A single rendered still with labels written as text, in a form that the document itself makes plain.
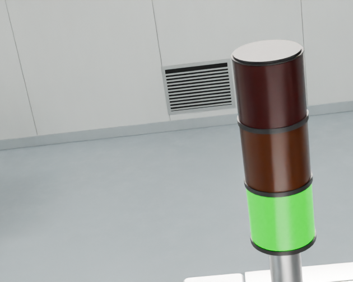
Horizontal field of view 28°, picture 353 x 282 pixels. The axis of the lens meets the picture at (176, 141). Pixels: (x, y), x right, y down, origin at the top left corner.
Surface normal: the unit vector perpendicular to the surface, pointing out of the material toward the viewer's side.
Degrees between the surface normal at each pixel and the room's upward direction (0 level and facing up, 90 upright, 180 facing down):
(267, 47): 0
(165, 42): 90
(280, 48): 0
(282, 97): 90
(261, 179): 90
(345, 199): 0
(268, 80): 90
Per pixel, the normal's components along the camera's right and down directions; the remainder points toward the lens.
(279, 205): -0.11, 0.43
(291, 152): 0.35, 0.34
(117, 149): -0.14, -0.90
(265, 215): -0.55, 0.41
